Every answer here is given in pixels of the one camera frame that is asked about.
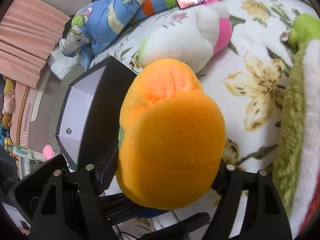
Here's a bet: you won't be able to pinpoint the green watermelon plush cushion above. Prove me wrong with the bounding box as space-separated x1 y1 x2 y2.
272 39 319 238

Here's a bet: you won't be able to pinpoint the orange pumpkin plush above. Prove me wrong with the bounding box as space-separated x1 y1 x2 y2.
116 59 226 210

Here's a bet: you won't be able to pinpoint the bright green frog plush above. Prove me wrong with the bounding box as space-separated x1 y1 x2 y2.
280 14 320 51

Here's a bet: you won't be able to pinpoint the white pink plush toy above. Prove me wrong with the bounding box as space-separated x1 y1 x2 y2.
138 3 233 74

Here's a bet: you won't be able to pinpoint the black cardboard box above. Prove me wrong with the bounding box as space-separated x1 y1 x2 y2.
55 56 136 192

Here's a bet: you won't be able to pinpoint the small toys on shelf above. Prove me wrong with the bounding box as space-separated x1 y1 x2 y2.
1 75 16 146

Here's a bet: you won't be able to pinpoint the white floral blanket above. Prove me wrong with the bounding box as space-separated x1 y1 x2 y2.
90 0 316 239

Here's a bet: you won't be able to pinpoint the white pillow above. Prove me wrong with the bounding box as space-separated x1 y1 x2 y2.
47 48 84 80

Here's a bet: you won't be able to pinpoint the blue cartoon striped quilt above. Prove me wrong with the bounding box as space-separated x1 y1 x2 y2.
59 0 178 68

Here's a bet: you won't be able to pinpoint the pink curtain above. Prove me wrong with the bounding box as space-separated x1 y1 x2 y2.
1 0 69 87

